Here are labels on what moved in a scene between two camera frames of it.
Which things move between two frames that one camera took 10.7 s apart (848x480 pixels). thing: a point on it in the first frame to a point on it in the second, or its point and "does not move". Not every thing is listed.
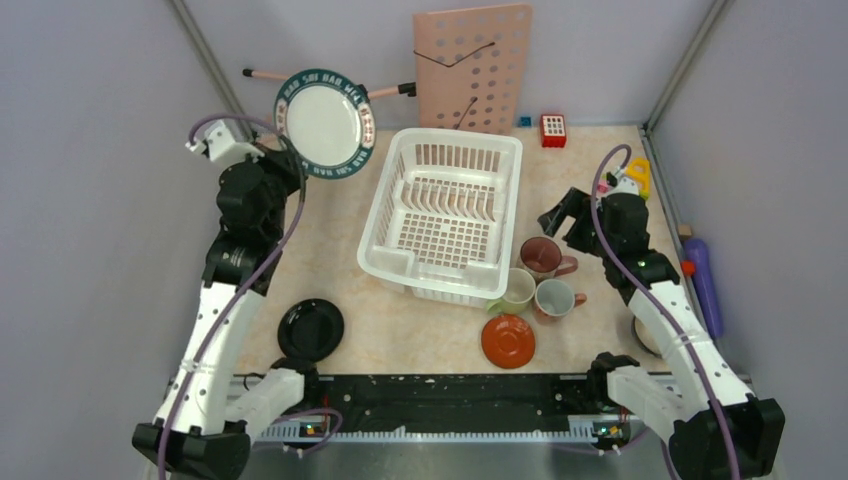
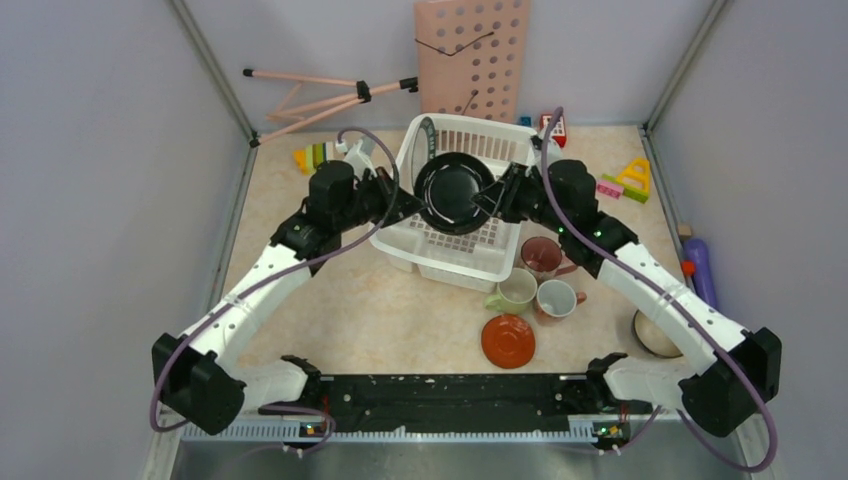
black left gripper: (285, 163) to (404, 204)
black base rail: (456, 400) does not move
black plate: (330, 119) to (420, 146)
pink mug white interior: (555, 298) does not move
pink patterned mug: (543, 258) does not move
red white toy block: (553, 130) does not move
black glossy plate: (310, 330) to (447, 182)
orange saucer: (508, 341) does not move
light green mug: (520, 289) does not move
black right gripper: (575, 204) to (517, 178)
